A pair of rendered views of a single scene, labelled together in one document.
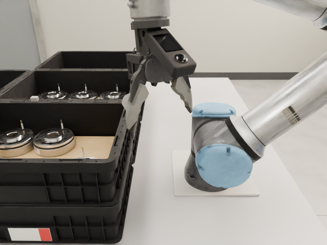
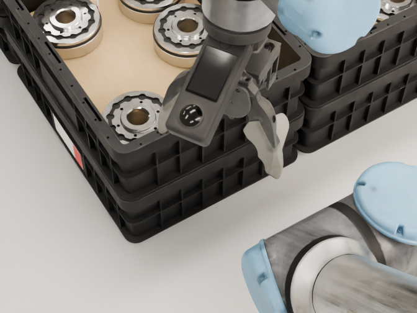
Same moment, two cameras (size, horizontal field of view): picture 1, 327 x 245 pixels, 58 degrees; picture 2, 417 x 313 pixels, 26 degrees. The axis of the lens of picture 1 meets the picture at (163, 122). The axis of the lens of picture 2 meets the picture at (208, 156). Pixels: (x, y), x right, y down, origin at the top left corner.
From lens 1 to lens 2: 0.80 m
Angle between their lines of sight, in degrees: 50
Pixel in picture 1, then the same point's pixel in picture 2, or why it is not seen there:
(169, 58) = (177, 104)
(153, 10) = (212, 15)
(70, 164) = (87, 115)
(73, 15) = not seen: outside the picture
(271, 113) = (340, 294)
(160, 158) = not seen: hidden behind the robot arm
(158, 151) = not seen: hidden behind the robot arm
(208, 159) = (243, 261)
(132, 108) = (162, 113)
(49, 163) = (72, 94)
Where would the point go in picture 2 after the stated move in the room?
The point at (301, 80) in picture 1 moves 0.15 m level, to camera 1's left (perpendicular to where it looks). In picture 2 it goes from (396, 299) to (303, 187)
